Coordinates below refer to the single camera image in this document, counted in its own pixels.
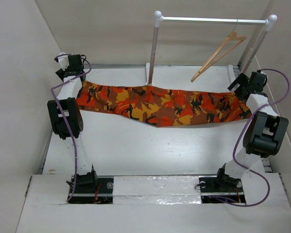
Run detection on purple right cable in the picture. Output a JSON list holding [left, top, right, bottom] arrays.
[[214, 68, 291, 207]]

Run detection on wooden clothes hanger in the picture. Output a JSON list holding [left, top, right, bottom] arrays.
[[191, 19, 247, 82]]

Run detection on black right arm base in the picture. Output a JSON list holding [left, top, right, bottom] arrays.
[[194, 177, 246, 204]]

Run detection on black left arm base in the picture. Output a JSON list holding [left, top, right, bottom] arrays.
[[69, 176, 114, 204]]

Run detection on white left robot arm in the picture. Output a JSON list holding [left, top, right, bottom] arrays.
[[47, 52, 98, 197]]

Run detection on orange camouflage trousers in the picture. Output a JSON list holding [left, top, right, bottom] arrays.
[[76, 81, 252, 127]]

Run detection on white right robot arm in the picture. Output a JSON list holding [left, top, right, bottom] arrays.
[[214, 69, 289, 191]]

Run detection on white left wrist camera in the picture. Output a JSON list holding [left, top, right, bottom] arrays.
[[54, 52, 71, 70]]

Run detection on white clothes rack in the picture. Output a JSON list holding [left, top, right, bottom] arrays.
[[145, 10, 278, 84]]

